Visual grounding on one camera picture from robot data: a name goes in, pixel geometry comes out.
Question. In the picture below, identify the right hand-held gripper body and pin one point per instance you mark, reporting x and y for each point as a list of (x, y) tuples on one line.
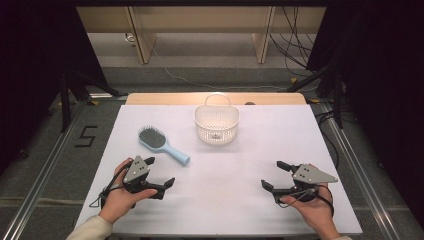
[(308, 175)]

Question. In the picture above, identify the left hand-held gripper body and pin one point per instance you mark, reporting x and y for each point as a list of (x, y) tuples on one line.
[(136, 171)]

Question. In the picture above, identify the light blue hairbrush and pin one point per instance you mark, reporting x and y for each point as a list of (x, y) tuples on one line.
[(153, 138)]

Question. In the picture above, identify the white plastic basket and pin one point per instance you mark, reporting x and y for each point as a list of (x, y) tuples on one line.
[(216, 128)]

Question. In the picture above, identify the person's left hand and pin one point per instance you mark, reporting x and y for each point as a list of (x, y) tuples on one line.
[(118, 201)]

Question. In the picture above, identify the person's right hand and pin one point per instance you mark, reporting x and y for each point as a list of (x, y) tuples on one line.
[(318, 213)]

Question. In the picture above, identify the white table cover sheet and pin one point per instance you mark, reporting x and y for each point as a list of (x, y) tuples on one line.
[(233, 180)]

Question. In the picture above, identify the black tripod stand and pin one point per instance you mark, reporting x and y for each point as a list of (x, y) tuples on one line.
[(65, 100), (337, 100)]

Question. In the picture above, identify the black curtain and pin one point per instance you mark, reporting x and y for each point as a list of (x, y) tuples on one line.
[(30, 76), (383, 83)]

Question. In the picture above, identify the beige wooden desk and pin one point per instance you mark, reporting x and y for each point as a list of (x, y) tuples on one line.
[(200, 18)]

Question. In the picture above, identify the metal floor rail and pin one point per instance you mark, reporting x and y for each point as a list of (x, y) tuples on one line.
[(40, 186), (363, 180)]

